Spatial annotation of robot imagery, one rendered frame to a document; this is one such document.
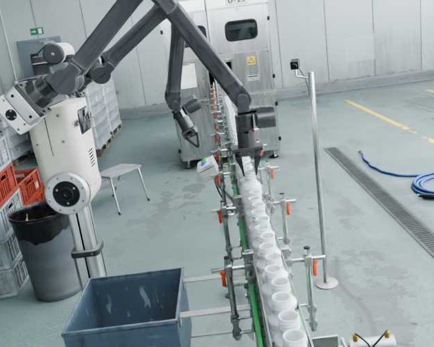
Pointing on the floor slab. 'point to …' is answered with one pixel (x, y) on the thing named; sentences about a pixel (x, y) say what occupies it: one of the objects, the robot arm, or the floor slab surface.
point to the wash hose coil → (419, 181)
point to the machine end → (239, 44)
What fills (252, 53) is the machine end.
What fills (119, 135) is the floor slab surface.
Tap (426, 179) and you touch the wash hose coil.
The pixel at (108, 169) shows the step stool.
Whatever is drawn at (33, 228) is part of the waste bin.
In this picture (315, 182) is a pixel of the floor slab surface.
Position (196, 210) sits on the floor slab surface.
